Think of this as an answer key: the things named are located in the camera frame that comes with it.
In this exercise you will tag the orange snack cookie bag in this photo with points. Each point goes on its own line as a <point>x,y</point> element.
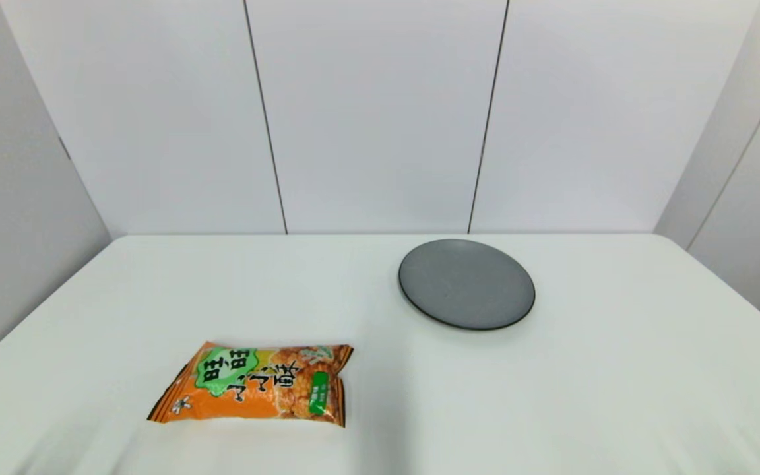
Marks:
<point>248,392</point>

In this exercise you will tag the dark grey round plate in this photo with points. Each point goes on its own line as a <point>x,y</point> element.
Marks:
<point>466,284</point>

